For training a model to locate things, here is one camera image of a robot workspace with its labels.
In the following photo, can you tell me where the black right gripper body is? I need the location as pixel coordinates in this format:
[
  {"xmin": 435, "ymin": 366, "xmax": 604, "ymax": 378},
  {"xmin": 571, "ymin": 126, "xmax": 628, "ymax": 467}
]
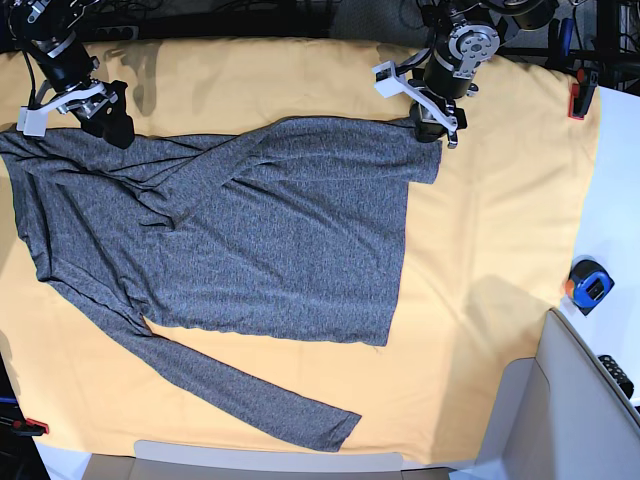
[{"xmin": 74, "ymin": 80, "xmax": 135, "ymax": 149}]

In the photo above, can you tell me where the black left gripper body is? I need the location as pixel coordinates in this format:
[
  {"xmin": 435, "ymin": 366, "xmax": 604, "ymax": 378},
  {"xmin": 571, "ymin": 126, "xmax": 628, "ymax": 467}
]
[{"xmin": 409, "ymin": 98, "xmax": 468, "ymax": 143}]

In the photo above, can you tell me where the grey long-sleeve shirt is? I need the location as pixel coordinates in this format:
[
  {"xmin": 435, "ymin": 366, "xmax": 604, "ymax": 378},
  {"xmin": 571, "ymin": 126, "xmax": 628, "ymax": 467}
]
[{"xmin": 1, "ymin": 117, "xmax": 442, "ymax": 452}]

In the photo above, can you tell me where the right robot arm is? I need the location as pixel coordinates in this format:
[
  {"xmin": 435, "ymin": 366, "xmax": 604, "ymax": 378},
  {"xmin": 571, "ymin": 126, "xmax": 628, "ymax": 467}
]
[{"xmin": 3, "ymin": 0, "xmax": 135, "ymax": 149}]

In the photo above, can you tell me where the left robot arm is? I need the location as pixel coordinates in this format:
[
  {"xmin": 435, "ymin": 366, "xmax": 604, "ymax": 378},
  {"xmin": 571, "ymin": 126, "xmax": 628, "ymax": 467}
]
[{"xmin": 408, "ymin": 1, "xmax": 558, "ymax": 130}]

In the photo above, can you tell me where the yellow table cloth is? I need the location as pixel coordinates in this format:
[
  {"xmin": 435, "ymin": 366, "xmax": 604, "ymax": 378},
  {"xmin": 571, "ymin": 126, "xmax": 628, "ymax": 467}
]
[{"xmin": 1, "ymin": 38, "xmax": 601, "ymax": 464}]

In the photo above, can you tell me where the red clamp right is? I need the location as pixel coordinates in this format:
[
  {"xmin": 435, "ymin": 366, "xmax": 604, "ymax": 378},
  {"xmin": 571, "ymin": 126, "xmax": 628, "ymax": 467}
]
[{"xmin": 568, "ymin": 68, "xmax": 599, "ymax": 120}]

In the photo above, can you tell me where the red clamp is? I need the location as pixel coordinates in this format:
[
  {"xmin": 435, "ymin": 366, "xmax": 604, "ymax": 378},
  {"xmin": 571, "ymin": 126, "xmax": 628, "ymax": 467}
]
[
  {"xmin": 11, "ymin": 419, "xmax": 49, "ymax": 437},
  {"xmin": 568, "ymin": 68, "xmax": 599, "ymax": 120}
]

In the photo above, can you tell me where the blue tape measure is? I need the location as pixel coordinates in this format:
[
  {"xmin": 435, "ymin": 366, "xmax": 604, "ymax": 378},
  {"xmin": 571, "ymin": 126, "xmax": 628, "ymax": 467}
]
[{"xmin": 564, "ymin": 256, "xmax": 615, "ymax": 316}]

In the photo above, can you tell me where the black perforated object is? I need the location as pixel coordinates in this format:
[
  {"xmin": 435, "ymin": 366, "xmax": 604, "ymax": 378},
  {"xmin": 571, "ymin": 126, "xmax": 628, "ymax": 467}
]
[{"xmin": 598, "ymin": 355, "xmax": 635, "ymax": 399}]

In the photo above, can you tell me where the red clamp left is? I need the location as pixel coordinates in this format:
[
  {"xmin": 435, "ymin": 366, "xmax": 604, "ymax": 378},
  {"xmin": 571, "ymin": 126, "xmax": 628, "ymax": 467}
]
[{"xmin": 11, "ymin": 419, "xmax": 49, "ymax": 437}]

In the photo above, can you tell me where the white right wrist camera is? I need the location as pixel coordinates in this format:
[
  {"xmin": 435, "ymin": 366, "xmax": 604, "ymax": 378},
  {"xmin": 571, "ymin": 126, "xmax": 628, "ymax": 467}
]
[{"xmin": 16, "ymin": 80, "xmax": 120, "ymax": 137}]

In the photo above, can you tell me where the blue handled tool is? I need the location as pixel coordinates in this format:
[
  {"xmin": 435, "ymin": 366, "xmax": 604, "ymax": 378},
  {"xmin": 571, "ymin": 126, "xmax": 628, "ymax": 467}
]
[{"xmin": 559, "ymin": 18, "xmax": 574, "ymax": 58}]

